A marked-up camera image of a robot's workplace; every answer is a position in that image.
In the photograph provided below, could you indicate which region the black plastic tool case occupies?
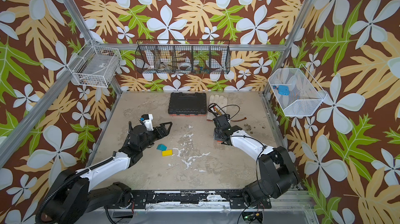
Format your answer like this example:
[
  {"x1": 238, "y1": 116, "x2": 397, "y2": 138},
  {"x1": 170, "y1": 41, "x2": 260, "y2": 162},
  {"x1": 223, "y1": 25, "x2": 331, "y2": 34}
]
[{"x1": 168, "y1": 92, "x2": 207, "y2": 116}]

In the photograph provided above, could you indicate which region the white tape roll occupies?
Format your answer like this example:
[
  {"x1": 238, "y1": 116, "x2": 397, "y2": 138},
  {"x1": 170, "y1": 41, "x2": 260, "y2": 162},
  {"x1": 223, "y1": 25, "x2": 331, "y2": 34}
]
[{"x1": 178, "y1": 62, "x2": 192, "y2": 71}]

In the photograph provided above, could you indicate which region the aluminium frame post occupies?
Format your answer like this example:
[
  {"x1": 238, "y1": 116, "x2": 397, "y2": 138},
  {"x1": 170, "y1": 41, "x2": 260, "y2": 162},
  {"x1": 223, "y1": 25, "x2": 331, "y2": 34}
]
[
  {"x1": 63, "y1": 0, "x2": 122, "y2": 95},
  {"x1": 262, "y1": 0, "x2": 329, "y2": 97}
]

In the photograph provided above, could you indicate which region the aluminium frame post left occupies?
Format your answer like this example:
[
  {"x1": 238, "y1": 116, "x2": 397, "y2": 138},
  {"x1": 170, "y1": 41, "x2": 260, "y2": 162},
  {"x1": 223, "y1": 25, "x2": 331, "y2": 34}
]
[{"x1": 63, "y1": 0, "x2": 122, "y2": 95}]

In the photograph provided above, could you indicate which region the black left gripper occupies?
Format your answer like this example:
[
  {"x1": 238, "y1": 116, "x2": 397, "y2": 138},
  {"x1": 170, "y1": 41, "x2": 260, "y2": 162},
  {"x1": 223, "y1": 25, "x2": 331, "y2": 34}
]
[{"x1": 140, "y1": 121, "x2": 172, "y2": 153}]

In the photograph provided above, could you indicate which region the blue plastic object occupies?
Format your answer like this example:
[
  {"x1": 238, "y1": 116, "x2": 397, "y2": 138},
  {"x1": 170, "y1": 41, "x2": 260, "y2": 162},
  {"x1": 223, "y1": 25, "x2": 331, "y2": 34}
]
[{"x1": 272, "y1": 85, "x2": 290, "y2": 96}]

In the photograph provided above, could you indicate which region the yellow rectangular wood block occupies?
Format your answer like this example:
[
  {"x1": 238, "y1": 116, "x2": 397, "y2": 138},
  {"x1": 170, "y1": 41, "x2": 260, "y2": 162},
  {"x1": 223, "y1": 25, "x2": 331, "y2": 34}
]
[{"x1": 162, "y1": 150, "x2": 173, "y2": 156}]

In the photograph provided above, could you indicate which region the white wire basket left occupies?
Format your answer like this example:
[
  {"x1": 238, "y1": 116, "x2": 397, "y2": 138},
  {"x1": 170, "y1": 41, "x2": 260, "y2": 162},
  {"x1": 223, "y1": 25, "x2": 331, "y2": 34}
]
[{"x1": 69, "y1": 43, "x2": 121, "y2": 88}]

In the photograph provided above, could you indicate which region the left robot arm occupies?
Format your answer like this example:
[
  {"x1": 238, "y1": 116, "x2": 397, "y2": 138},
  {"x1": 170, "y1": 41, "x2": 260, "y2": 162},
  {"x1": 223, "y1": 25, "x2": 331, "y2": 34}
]
[{"x1": 35, "y1": 122, "x2": 173, "y2": 224}]

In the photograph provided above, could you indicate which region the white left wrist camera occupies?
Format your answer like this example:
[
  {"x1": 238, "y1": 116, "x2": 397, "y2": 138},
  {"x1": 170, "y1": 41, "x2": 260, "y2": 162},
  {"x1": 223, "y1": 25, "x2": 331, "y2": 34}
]
[{"x1": 140, "y1": 114, "x2": 154, "y2": 131}]

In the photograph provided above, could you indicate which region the white work glove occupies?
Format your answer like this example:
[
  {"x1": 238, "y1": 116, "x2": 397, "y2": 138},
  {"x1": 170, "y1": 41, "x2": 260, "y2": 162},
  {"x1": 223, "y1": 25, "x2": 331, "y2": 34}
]
[{"x1": 207, "y1": 95, "x2": 228, "y2": 112}]

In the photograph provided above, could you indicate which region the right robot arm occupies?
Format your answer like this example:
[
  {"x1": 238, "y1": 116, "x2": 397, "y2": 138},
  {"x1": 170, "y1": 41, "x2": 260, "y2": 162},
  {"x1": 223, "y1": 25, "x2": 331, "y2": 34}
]
[{"x1": 213, "y1": 114, "x2": 300, "y2": 206}]

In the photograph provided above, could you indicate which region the aluminium frame post right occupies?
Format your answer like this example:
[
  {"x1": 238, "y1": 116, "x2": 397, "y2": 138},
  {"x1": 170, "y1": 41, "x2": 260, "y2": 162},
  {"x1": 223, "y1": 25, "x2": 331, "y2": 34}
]
[{"x1": 262, "y1": 0, "x2": 329, "y2": 97}]

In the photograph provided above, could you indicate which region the white wire basket right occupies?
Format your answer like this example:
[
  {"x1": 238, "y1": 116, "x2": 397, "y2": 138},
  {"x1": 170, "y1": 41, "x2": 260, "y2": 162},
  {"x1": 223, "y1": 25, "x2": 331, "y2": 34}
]
[{"x1": 268, "y1": 65, "x2": 328, "y2": 118}]

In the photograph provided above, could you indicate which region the black wire basket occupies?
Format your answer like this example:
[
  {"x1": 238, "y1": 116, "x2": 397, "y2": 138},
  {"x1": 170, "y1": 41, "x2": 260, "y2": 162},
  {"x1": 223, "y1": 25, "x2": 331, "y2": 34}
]
[{"x1": 133, "y1": 39, "x2": 231, "y2": 74}]

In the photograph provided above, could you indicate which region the teal wood block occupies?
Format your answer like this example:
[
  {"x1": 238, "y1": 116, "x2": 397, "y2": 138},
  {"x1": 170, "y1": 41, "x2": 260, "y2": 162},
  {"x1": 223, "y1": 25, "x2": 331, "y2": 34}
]
[{"x1": 157, "y1": 144, "x2": 167, "y2": 151}]

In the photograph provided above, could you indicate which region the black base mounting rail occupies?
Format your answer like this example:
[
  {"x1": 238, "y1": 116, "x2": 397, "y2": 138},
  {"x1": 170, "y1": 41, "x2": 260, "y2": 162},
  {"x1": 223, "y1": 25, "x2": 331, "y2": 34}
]
[{"x1": 131, "y1": 189, "x2": 271, "y2": 210}]

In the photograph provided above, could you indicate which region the white wire basket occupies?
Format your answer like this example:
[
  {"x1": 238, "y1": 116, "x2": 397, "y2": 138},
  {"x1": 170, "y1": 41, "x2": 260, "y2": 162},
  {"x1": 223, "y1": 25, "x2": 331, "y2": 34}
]
[
  {"x1": 268, "y1": 65, "x2": 328, "y2": 118},
  {"x1": 69, "y1": 43, "x2": 121, "y2": 88}
]

